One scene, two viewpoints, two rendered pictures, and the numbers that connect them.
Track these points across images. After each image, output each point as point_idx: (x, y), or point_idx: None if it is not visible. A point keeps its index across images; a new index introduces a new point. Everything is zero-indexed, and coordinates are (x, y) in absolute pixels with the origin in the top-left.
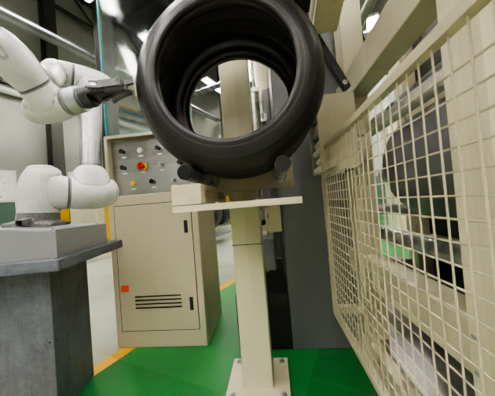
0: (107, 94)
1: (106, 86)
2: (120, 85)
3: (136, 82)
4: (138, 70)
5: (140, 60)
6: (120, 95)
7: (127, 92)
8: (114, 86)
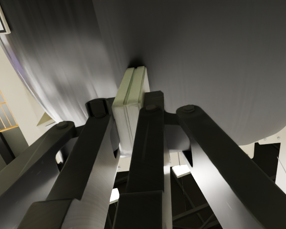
0: (56, 210)
1: None
2: (61, 123)
3: (13, 33)
4: (12, 57)
5: (24, 81)
6: (212, 177)
7: (159, 117)
8: (44, 148)
